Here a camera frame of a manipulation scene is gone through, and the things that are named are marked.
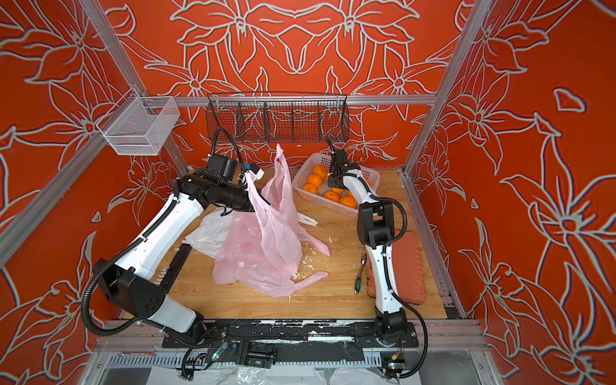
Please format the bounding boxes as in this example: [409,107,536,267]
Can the red plastic tool case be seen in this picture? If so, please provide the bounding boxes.
[391,231,427,305]

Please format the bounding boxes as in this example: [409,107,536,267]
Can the pink printed plastic bag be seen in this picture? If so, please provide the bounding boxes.
[212,146,330,297]

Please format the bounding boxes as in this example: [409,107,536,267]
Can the white perforated plastic basket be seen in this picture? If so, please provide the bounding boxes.
[291,152,381,218]

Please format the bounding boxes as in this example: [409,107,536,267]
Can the green handled screwdriver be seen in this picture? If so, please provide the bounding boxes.
[354,254,367,295]

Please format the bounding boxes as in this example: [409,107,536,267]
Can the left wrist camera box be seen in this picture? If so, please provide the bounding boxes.
[206,154,239,182]

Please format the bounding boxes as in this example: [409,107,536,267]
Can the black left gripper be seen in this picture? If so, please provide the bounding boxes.
[221,184,273,212]

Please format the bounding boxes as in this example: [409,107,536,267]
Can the white plastic bag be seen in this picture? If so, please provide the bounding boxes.
[182,209,234,259]

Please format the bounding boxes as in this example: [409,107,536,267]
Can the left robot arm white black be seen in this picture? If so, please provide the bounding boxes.
[80,165,262,347]

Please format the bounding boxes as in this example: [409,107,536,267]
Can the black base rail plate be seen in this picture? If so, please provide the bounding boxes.
[162,319,420,369]

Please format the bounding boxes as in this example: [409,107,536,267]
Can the black wire wall basket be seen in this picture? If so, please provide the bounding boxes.
[205,92,351,144]

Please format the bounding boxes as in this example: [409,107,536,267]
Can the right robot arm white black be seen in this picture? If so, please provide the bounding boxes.
[329,149,421,346]

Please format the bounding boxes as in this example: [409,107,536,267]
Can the white wire wall basket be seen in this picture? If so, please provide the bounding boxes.
[96,89,180,157]

